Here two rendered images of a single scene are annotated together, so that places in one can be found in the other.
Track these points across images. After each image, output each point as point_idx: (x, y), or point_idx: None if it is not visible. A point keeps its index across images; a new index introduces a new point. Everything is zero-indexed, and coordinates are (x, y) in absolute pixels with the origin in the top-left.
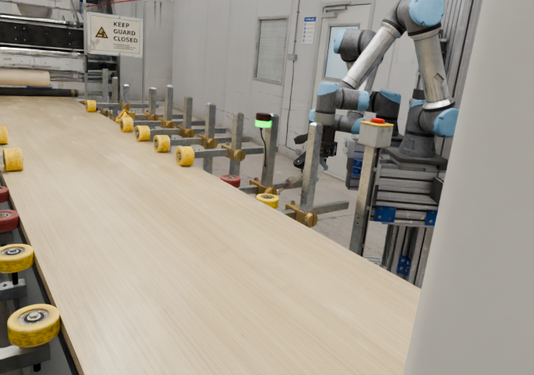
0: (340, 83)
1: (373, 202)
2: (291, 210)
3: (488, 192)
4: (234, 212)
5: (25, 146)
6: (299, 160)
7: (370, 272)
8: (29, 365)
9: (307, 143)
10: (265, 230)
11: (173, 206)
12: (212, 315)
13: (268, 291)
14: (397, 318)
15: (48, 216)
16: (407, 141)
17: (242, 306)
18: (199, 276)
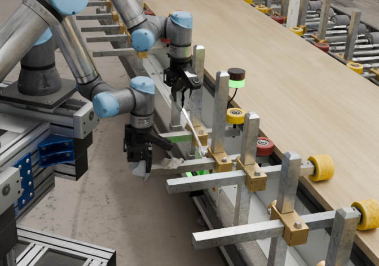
0: (149, 22)
1: (90, 144)
2: (206, 130)
3: None
4: (269, 102)
5: None
6: (167, 138)
7: (210, 63)
8: None
9: (203, 65)
10: (254, 87)
11: (317, 110)
12: (291, 60)
13: (266, 63)
14: (219, 52)
15: None
16: (57, 72)
17: (279, 61)
18: (296, 71)
